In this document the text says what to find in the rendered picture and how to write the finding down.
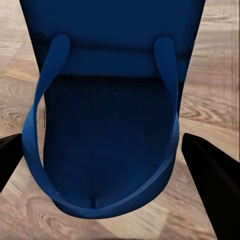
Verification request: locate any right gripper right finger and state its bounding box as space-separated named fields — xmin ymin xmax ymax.
xmin=181 ymin=133 xmax=240 ymax=240

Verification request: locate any sandal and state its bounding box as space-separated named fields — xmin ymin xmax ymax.
xmin=19 ymin=0 xmax=206 ymax=219

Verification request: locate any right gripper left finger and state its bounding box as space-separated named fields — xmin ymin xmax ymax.
xmin=0 ymin=133 xmax=24 ymax=193

